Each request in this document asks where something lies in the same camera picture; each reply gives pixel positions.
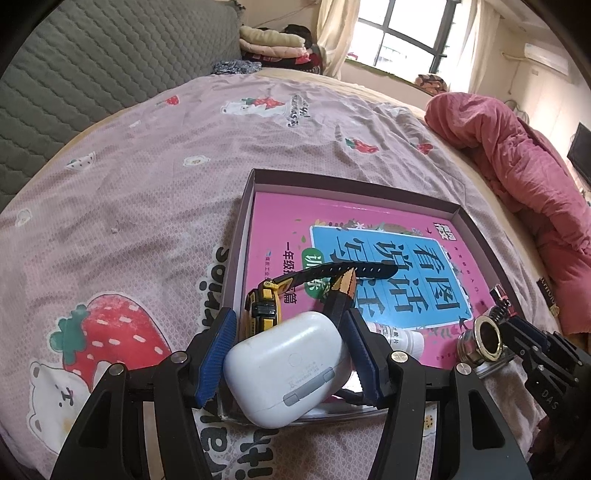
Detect black and yellow wristwatch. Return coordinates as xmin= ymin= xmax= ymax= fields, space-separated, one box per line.
xmin=243 ymin=262 xmax=400 ymax=404

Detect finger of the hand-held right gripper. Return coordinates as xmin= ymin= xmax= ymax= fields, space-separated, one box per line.
xmin=501 ymin=318 xmax=578 ymax=370
xmin=522 ymin=355 xmax=561 ymax=393

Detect cream curtain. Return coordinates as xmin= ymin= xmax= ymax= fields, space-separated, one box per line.
xmin=457 ymin=0 xmax=502 ymax=95
xmin=316 ymin=0 xmax=370 ymax=79

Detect window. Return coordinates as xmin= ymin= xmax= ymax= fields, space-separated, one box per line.
xmin=346 ymin=0 xmax=481 ymax=88

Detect strawberry printed bedsheet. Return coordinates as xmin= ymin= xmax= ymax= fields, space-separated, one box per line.
xmin=0 ymin=74 xmax=561 ymax=480

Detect patterned bag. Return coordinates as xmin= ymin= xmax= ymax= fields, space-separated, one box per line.
xmin=414 ymin=74 xmax=450 ymax=95

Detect dark cardboard box tray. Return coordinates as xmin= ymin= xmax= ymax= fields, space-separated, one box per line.
xmin=221 ymin=168 xmax=522 ymax=423

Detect pink and blue book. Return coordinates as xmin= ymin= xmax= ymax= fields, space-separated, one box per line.
xmin=240 ymin=191 xmax=502 ymax=416

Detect beige bed sheet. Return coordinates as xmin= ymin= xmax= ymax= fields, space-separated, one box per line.
xmin=256 ymin=67 xmax=591 ymax=352

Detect pink folded blanket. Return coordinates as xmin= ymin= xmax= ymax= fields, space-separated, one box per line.
xmin=245 ymin=44 xmax=312 ymax=62

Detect black television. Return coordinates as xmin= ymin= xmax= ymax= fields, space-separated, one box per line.
xmin=567 ymin=122 xmax=591 ymax=178

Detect white earbuds case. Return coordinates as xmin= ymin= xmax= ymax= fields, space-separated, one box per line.
xmin=223 ymin=311 xmax=354 ymax=428

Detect grey quilted headboard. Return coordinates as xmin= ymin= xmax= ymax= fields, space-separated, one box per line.
xmin=0 ymin=0 xmax=245 ymax=208

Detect cream folded blanket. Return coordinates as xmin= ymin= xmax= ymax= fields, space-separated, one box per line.
xmin=239 ymin=25 xmax=305 ymax=49

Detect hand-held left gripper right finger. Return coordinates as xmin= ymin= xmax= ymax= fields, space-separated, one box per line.
xmin=339 ymin=308 xmax=532 ymax=480

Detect white pill bottle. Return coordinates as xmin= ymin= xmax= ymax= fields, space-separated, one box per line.
xmin=367 ymin=322 xmax=424 ymax=356

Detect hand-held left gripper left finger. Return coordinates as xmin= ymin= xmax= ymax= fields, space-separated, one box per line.
xmin=51 ymin=307 xmax=238 ymax=480

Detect pink quilt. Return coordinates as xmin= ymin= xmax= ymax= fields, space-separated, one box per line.
xmin=424 ymin=92 xmax=591 ymax=335

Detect white air conditioner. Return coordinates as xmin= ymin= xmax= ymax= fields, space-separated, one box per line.
xmin=524 ymin=42 xmax=570 ymax=75

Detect dark flat box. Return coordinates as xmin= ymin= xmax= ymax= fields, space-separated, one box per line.
xmin=536 ymin=276 xmax=561 ymax=315

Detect dark patterned cloth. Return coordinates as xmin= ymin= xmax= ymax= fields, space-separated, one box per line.
xmin=211 ymin=59 xmax=262 ymax=75

